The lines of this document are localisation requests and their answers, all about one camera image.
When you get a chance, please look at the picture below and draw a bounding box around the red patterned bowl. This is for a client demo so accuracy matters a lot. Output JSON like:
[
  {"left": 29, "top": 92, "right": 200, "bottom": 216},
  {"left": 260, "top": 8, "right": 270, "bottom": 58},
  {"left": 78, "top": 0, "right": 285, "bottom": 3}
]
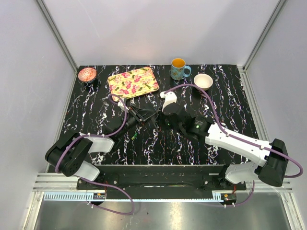
[{"left": 78, "top": 67, "right": 97, "bottom": 83}]

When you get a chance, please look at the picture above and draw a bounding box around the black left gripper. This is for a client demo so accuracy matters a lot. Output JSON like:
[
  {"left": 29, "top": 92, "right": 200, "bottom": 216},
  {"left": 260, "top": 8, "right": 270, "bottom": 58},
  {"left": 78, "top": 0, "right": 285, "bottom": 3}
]
[{"left": 118, "top": 105, "right": 157, "bottom": 138}]

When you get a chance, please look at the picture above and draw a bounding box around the blue mug yellow inside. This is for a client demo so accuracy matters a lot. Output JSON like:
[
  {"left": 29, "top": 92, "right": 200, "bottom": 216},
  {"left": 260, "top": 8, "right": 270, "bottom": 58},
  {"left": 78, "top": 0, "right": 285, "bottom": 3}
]
[{"left": 170, "top": 58, "right": 191, "bottom": 81}]

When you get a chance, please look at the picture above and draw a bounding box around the floral rectangular tray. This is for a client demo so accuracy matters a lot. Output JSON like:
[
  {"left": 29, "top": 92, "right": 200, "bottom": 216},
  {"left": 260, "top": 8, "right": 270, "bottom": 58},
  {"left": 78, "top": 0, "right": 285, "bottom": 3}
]
[{"left": 107, "top": 67, "right": 159, "bottom": 99}]

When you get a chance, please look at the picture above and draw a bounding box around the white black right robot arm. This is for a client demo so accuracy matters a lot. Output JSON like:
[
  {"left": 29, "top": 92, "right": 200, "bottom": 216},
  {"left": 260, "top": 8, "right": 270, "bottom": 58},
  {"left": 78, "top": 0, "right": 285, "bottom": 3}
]
[{"left": 162, "top": 103, "right": 288, "bottom": 190}]

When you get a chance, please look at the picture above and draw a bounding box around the cream white bowl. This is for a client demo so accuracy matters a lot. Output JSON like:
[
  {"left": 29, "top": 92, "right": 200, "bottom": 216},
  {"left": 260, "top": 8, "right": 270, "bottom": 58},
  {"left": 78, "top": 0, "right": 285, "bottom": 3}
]
[{"left": 194, "top": 73, "right": 213, "bottom": 91}]

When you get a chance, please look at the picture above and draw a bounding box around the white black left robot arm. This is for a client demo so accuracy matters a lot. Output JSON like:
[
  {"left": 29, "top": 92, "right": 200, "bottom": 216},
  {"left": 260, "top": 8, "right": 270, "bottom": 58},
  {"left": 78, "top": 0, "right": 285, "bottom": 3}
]
[{"left": 45, "top": 106, "right": 161, "bottom": 190}]

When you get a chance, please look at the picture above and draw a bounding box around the black remote control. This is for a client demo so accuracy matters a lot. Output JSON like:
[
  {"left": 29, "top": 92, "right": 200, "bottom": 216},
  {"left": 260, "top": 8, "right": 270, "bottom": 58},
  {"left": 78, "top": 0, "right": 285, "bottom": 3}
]
[{"left": 151, "top": 113, "right": 161, "bottom": 132}]

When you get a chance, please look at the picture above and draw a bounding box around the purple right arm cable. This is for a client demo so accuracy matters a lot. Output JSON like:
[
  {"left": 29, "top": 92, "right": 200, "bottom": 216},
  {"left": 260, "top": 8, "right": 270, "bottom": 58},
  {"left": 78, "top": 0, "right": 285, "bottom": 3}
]
[{"left": 164, "top": 83, "right": 303, "bottom": 207}]

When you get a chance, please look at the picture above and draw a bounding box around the slotted aluminium cable duct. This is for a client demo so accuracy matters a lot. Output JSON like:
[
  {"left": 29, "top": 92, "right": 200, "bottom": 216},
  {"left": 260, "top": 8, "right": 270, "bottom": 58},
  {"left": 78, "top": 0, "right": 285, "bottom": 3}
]
[{"left": 44, "top": 188, "right": 225, "bottom": 202}]

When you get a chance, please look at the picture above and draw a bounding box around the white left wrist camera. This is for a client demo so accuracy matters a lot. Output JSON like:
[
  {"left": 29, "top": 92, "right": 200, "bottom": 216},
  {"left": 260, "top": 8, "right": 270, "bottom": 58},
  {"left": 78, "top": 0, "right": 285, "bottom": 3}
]
[{"left": 118, "top": 97, "right": 129, "bottom": 111}]

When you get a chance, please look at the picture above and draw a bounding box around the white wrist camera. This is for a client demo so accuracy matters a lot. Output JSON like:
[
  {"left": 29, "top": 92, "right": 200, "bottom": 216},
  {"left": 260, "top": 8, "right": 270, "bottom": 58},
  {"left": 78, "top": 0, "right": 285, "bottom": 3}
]
[
  {"left": 160, "top": 91, "right": 177, "bottom": 113},
  {"left": 118, "top": 97, "right": 129, "bottom": 111}
]

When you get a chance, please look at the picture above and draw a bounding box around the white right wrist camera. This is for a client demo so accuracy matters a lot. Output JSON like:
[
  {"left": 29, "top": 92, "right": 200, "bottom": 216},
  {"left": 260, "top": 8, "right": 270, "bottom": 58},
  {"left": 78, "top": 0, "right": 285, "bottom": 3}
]
[{"left": 160, "top": 91, "right": 177, "bottom": 113}]

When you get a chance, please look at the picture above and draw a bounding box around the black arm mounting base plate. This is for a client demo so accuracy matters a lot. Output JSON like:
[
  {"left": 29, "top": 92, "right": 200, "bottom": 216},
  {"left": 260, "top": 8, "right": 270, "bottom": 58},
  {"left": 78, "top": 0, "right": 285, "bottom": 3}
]
[{"left": 96, "top": 165, "right": 247, "bottom": 193}]

